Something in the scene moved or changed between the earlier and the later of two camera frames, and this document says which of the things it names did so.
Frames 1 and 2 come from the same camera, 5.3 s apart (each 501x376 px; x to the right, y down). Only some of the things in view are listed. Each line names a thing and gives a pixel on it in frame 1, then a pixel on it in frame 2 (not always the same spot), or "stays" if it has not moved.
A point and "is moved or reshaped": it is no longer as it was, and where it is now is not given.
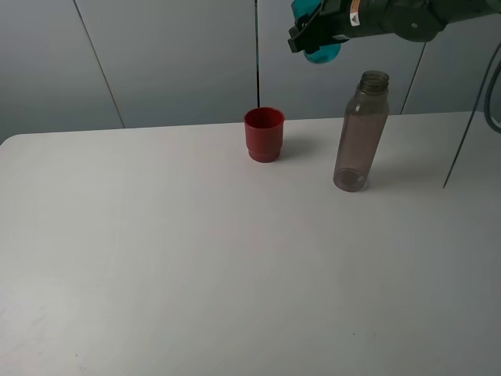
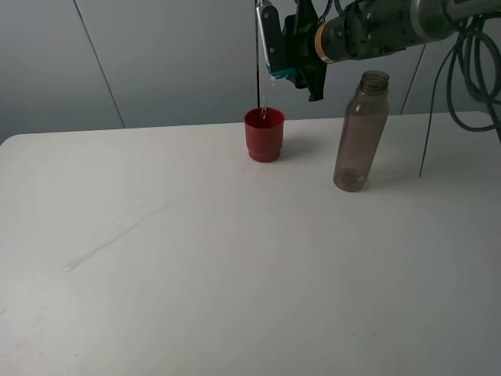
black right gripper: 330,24 → 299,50
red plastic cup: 264,128 stays
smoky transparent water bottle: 363,132 stays
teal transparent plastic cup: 326,53 is moved or reshaped
